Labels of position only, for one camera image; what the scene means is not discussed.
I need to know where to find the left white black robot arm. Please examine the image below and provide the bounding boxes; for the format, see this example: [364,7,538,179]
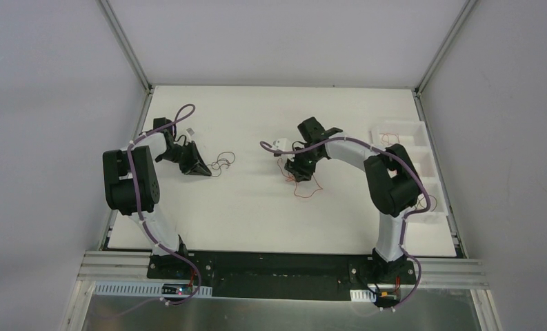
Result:
[102,117,212,279]

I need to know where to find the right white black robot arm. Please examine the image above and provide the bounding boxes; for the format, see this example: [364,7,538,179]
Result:
[284,117,422,283]

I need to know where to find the white foam compartment tray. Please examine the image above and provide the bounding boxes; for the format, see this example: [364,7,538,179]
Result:
[370,120,448,224]

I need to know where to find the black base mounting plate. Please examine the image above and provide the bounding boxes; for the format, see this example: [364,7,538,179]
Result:
[148,250,417,301]

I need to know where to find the left green controller board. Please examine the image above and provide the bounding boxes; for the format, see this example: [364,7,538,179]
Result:
[161,283,194,296]

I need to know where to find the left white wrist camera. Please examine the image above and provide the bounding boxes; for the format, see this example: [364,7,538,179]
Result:
[181,128,195,144]

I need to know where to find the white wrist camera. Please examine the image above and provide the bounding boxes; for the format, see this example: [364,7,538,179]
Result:
[181,128,195,144]
[272,138,295,161]

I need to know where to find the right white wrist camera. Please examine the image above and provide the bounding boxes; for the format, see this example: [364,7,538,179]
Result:
[272,138,295,161]

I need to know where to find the right white slotted cable duct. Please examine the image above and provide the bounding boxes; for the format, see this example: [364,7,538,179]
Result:
[350,290,377,303]

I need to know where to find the white slotted cable duct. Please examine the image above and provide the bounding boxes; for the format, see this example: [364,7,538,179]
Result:
[350,290,377,303]
[93,281,196,299]

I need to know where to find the left white slotted cable duct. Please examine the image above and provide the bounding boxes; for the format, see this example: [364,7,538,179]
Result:
[93,281,196,299]

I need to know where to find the left aluminium corner post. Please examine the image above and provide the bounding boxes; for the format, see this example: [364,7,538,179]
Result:
[97,0,152,94]

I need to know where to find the aluminium corner post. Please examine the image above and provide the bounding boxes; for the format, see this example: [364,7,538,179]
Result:
[415,0,479,98]
[97,0,152,94]

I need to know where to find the aluminium front frame rail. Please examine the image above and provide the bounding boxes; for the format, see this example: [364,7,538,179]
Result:
[77,251,490,290]

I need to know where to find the right aluminium corner post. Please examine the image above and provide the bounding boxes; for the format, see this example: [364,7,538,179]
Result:
[415,0,479,98]

